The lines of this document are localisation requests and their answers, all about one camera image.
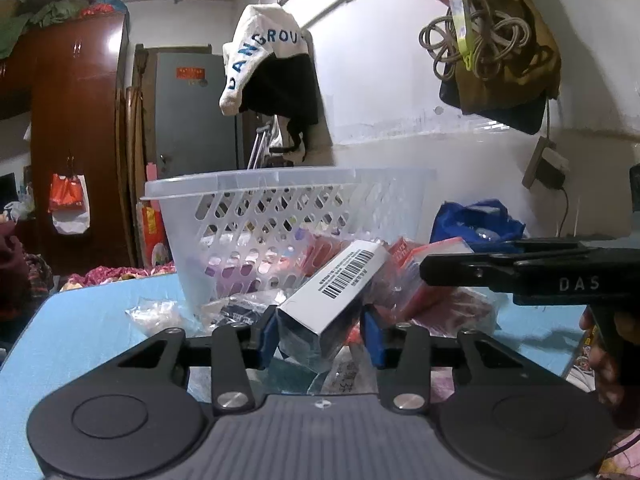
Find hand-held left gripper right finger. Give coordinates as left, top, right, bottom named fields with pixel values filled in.
left=362, top=306, right=537, bottom=414

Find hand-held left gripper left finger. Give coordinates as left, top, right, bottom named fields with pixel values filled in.
left=107, top=305, right=279, bottom=416

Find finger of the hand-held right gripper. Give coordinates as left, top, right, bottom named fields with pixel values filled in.
left=492, top=235, right=617, bottom=256
left=419, top=251, right=523, bottom=292

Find white barcode box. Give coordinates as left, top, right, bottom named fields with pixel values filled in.
left=276, top=239, right=392, bottom=362

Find clear plastic lattice basket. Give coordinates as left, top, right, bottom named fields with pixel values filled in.
left=141, top=167, right=437, bottom=322

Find person's right hand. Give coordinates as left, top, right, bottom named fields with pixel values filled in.
left=579, top=305, right=640, bottom=432

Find dark foil packet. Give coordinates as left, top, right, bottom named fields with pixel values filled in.
left=202, top=294, right=275, bottom=333

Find red snack packet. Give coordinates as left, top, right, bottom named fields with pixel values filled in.
left=372, top=236, right=475, bottom=322

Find red mesh packet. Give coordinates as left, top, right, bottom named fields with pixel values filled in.
left=409, top=285, right=502, bottom=337

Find clear printed wrapper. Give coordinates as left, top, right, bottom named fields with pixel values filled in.
left=306, top=342, right=383, bottom=397

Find blue plastic bag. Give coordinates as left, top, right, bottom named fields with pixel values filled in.
left=430, top=199, right=527, bottom=247

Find pink packets in basket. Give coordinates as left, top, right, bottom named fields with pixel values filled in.
left=202, top=227, right=353, bottom=302

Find clear crinkled plastic bag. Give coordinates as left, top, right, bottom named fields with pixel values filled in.
left=124, top=299, right=203, bottom=337

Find dark blue hanging bag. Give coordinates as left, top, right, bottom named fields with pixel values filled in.
left=439, top=77, right=548, bottom=136

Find red printed carton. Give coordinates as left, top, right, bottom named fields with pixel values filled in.
left=141, top=202, right=177, bottom=272

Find pink floral blanket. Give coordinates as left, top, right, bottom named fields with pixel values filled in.
left=59, top=264, right=178, bottom=292

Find metal crutches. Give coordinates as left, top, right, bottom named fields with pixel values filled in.
left=245, top=116, right=282, bottom=170

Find brown hanging bag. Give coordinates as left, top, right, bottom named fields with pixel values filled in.
left=447, top=0, right=563, bottom=116

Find leaning wooden boards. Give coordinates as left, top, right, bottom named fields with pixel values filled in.
left=116, top=44, right=160, bottom=268

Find white plastic bag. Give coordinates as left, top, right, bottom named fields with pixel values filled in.
left=51, top=175, right=92, bottom=236

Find grey metal door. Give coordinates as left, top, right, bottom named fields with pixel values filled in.
left=152, top=50, right=243, bottom=181

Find black hanging garment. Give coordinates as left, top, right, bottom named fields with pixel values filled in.
left=239, top=52, right=321, bottom=163

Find orange plastic bag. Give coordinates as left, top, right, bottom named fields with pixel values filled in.
left=47, top=172, right=86, bottom=215

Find dark red cloth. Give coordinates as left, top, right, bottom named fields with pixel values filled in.
left=0, top=220, right=55, bottom=326

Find brown wooden wardrobe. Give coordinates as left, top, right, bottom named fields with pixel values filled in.
left=0, top=12, right=133, bottom=277

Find white lettered hanging garment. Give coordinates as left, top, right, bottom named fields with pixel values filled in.
left=219, top=3, right=312, bottom=117

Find green cloth pile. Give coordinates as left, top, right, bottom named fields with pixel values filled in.
left=0, top=0, right=93, bottom=60

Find black adapter cable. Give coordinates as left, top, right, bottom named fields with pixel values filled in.
left=556, top=185, right=572, bottom=238

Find coiled beige cord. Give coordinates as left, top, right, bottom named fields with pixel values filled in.
left=418, top=7, right=548, bottom=82

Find yellow green strap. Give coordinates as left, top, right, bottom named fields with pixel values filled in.
left=439, top=0, right=475, bottom=72

